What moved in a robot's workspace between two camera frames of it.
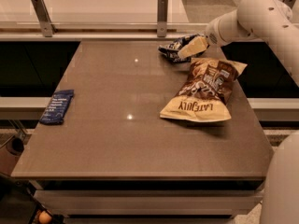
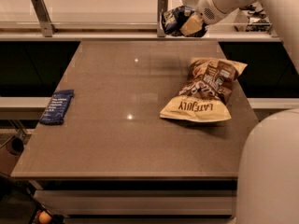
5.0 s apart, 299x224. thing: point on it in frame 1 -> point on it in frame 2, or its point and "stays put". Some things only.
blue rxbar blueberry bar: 57,107 stays put
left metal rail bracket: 48,28 stays put
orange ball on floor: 44,217 stays put
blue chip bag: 171,49 -> 173,19
